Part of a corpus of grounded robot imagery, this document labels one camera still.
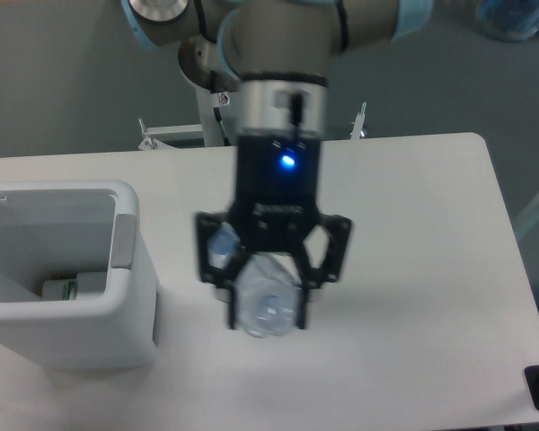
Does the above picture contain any white green trash in bin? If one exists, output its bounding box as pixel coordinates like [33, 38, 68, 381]
[41, 272, 107, 301]

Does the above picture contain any black cable on pedestal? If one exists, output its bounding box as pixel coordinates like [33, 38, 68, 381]
[208, 70, 233, 147]

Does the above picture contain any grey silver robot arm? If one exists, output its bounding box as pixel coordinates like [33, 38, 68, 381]
[122, 1, 434, 329]

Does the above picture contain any clear blue plastic bottle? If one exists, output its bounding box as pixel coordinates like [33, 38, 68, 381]
[206, 222, 305, 339]

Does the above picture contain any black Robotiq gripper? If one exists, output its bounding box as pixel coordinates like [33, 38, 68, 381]
[194, 134, 353, 330]

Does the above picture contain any blue plastic bag on floor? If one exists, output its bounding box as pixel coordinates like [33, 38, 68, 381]
[474, 1, 539, 43]

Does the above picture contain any white open trash can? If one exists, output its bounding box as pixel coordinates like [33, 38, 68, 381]
[0, 180, 159, 370]

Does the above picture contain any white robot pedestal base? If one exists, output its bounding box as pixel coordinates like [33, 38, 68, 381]
[137, 35, 248, 151]

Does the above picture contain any white stand foot with bolt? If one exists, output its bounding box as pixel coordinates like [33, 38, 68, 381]
[349, 101, 367, 140]

